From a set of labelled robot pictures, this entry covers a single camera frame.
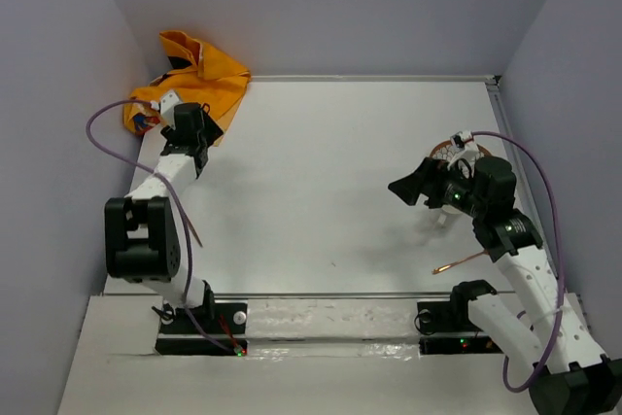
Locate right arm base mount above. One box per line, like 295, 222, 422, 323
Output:
413, 300, 501, 356

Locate floral patterned plate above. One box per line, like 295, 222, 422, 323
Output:
429, 140, 491, 165

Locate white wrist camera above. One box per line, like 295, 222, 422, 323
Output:
150, 89, 183, 127
448, 130, 480, 169

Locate white ceramic mug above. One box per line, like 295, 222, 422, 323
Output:
433, 206, 462, 230

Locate copper fork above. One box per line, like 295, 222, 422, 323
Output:
432, 250, 488, 275

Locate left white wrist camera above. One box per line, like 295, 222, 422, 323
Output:
150, 89, 183, 127

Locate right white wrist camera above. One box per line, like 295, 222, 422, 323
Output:
448, 130, 480, 169

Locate copper knife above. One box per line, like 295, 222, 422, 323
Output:
185, 217, 203, 248

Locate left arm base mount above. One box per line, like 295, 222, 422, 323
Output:
152, 301, 248, 357

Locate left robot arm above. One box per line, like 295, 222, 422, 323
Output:
104, 94, 224, 332

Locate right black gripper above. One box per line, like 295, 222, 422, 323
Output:
387, 156, 486, 219

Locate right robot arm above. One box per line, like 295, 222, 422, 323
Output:
388, 156, 621, 414

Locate orange Mickey Mouse cloth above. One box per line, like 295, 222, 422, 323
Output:
122, 30, 252, 136

